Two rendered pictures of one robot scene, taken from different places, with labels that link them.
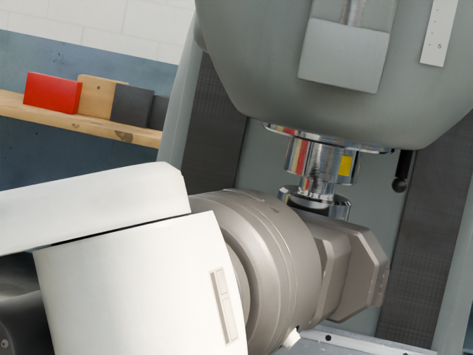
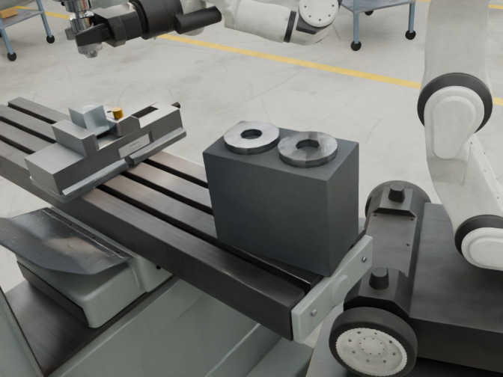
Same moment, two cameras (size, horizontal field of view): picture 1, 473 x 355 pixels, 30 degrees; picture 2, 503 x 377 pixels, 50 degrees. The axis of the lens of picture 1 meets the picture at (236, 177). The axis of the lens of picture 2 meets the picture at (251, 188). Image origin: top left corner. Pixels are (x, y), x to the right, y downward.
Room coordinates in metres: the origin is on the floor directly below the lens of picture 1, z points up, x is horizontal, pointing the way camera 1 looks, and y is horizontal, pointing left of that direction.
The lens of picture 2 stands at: (1.20, 0.81, 1.53)
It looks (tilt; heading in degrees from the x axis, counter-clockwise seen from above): 34 degrees down; 218
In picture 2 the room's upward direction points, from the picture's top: 7 degrees counter-clockwise
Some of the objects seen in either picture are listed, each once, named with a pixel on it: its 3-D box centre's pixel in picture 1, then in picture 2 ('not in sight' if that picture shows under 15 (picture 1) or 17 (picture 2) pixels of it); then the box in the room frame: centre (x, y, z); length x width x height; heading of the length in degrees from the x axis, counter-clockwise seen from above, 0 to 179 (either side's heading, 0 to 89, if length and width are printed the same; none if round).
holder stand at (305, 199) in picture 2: not in sight; (283, 191); (0.59, 0.39, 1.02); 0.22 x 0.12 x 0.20; 93
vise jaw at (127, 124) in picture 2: not in sight; (112, 118); (0.49, -0.13, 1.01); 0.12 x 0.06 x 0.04; 82
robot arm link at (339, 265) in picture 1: (253, 270); (130, 22); (0.47, -0.02, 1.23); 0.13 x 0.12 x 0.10; 69
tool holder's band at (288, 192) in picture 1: (314, 200); (81, 17); (0.56, -0.05, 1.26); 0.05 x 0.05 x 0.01
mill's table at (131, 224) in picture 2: not in sight; (114, 180); (0.55, -0.11, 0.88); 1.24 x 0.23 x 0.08; 84
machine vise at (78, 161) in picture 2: not in sight; (107, 137); (0.52, -0.13, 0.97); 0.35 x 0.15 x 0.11; 172
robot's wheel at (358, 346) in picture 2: not in sight; (372, 344); (0.40, 0.47, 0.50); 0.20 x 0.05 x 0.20; 106
